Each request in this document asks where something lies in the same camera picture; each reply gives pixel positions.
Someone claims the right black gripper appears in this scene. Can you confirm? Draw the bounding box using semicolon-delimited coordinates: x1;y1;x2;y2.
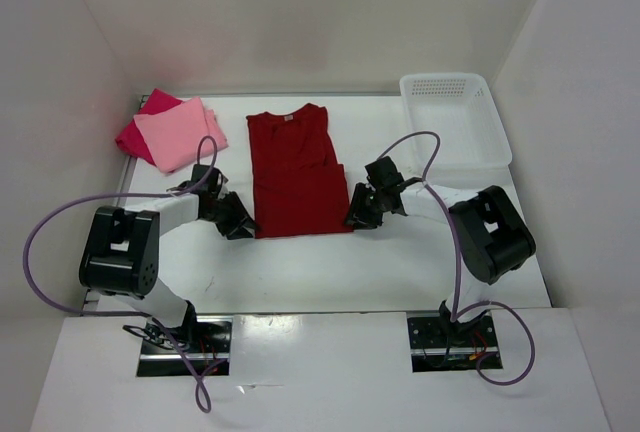
342;182;386;230

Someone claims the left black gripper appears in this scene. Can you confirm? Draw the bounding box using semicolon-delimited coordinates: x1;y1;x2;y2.
202;191;260;241

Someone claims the dark red t shirt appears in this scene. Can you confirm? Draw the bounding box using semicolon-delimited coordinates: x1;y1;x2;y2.
246;103;353;239

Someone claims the light pink t shirt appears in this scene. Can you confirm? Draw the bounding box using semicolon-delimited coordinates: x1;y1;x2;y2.
134;97;228;174

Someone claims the magenta t shirt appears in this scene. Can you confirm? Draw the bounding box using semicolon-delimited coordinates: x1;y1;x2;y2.
115;89;182;165

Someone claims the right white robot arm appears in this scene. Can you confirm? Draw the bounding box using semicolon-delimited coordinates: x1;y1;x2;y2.
345;178;536;345

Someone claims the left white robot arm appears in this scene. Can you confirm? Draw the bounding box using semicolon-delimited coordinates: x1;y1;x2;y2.
79;190;258;352

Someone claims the white plastic basket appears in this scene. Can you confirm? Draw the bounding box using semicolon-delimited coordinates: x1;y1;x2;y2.
399;72;512;171

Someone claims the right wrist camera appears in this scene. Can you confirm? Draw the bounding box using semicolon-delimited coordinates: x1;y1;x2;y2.
365;156;404;190

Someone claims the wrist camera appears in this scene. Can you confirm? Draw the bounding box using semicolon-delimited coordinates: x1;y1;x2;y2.
365;156;404;190
190;164;228;197

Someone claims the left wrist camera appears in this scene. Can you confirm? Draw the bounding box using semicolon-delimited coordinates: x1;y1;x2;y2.
190;164;228;197

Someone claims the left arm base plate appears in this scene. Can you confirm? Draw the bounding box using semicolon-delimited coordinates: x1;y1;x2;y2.
123;317;233;378

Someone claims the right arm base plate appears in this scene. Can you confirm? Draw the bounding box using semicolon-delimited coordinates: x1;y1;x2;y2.
406;312;503;373

